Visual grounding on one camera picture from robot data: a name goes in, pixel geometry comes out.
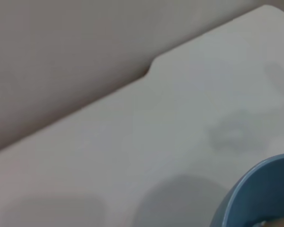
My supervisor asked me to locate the blue ceramic bowl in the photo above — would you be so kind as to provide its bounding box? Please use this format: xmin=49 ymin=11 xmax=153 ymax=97
xmin=209 ymin=152 xmax=284 ymax=227

